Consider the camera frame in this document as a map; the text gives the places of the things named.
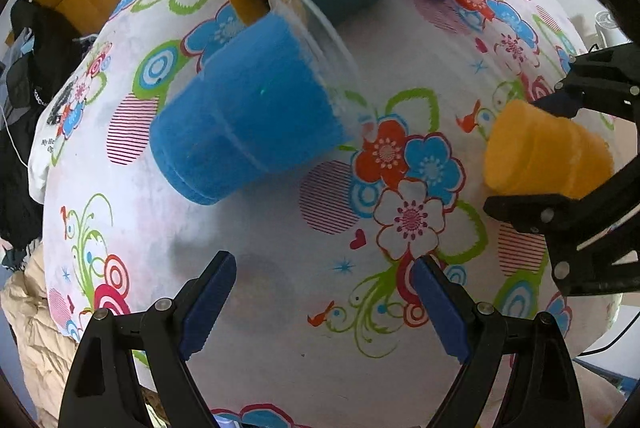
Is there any orange fuzzy cup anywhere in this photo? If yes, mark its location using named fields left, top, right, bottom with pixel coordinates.
left=484, top=100, right=614, bottom=200

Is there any blue fuzzy cup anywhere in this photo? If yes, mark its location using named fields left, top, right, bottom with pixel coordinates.
left=150, top=0, right=374, bottom=205

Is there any white standing fan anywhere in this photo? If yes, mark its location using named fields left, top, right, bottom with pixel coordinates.
left=594, top=10, right=630, bottom=48

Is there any beige quilted jacket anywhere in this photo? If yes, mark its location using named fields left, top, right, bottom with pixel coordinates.
left=1, top=246, right=77, bottom=427

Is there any floral tablecloth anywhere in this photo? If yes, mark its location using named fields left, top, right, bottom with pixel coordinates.
left=42, top=0, right=620, bottom=427

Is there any white printed t-shirt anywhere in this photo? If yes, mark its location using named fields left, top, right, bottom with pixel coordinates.
left=27, top=115, right=64, bottom=204

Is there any black clothing pile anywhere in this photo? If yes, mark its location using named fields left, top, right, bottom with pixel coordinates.
left=1, top=0, right=87, bottom=249

